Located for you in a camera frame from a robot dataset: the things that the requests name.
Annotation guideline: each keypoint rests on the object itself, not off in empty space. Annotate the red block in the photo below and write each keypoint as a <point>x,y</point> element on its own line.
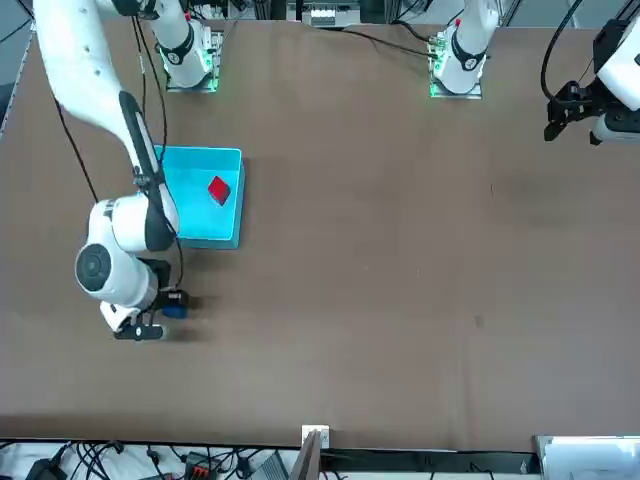
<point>220,190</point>

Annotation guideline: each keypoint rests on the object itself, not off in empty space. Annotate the cyan plastic box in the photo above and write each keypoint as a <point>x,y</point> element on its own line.
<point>200,200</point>

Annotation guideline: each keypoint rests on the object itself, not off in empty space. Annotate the clear plastic tray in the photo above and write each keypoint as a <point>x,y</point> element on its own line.
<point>590,460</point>

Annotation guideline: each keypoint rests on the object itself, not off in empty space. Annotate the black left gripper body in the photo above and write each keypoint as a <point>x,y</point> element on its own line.
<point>575,107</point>

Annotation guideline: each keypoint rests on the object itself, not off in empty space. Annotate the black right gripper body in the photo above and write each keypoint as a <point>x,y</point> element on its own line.
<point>161,277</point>

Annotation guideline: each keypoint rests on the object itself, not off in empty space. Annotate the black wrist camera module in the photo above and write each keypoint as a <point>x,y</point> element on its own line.
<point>147,332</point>

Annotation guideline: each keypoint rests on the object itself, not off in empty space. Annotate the blue block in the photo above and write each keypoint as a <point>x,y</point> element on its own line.
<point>175,313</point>

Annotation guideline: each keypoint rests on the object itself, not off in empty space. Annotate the aluminium camera post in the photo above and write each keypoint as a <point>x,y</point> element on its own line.
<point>307,460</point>

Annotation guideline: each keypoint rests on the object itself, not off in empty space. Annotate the white power strip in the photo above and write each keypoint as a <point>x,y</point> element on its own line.
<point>322,16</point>

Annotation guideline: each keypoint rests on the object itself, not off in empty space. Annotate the grey power adapter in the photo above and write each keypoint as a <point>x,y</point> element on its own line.
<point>272,467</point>

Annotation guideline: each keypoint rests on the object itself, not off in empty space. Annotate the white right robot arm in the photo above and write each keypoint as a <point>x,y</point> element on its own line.
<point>75,60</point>

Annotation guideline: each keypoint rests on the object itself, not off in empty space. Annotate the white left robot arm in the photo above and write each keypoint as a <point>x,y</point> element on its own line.
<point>467,55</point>

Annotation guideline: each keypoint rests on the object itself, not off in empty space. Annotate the black power adapter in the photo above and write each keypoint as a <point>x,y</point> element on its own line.
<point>45,470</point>

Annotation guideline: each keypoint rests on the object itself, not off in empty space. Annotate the red and black connector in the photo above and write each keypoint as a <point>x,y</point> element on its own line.
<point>197,467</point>

